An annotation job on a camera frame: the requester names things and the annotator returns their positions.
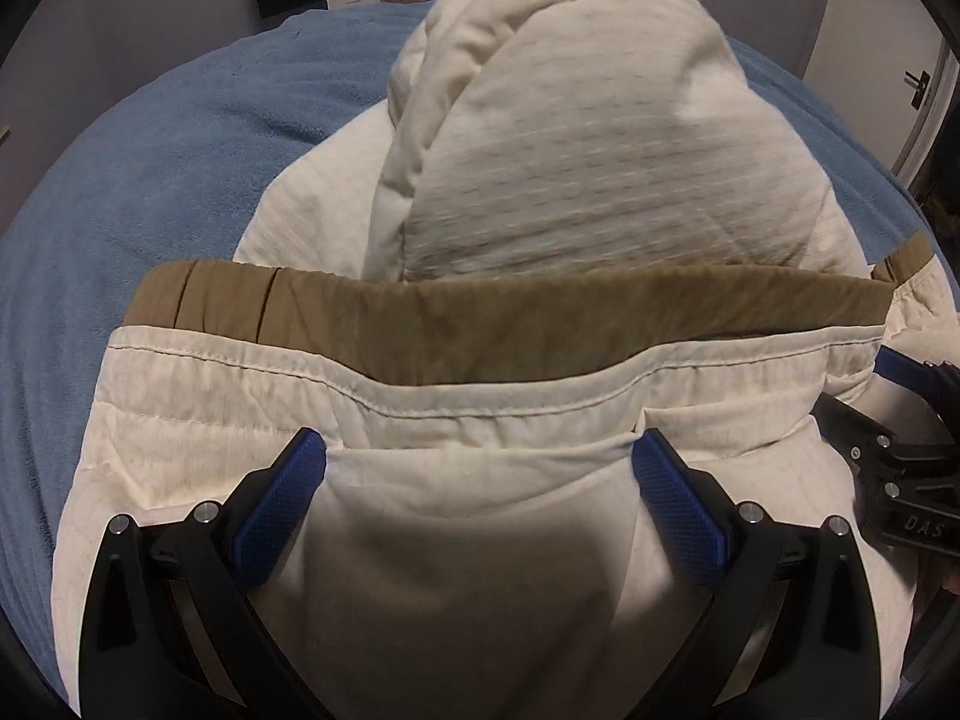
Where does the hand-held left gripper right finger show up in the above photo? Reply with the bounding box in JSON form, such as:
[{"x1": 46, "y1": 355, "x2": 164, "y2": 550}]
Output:
[{"x1": 631, "y1": 427, "x2": 887, "y2": 720}]

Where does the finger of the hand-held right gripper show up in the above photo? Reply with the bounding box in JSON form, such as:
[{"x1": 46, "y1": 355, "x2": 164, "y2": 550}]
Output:
[
  {"x1": 814, "y1": 390, "x2": 897, "y2": 470},
  {"x1": 876, "y1": 347, "x2": 960, "y2": 425}
]

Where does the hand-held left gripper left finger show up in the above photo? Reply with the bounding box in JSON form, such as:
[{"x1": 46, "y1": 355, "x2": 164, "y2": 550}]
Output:
[{"x1": 79, "y1": 427, "x2": 353, "y2": 720}]

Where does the cream hooded puffer jacket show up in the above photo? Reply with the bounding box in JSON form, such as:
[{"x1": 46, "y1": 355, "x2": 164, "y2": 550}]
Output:
[{"x1": 49, "y1": 0, "x2": 960, "y2": 720}]

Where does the white door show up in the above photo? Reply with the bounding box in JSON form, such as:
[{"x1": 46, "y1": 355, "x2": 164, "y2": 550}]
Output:
[{"x1": 801, "y1": 30, "x2": 960, "y2": 188}]

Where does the blue fleece blanket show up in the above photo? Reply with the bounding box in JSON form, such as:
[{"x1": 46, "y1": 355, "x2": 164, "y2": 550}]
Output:
[{"x1": 0, "y1": 0, "x2": 938, "y2": 691}]

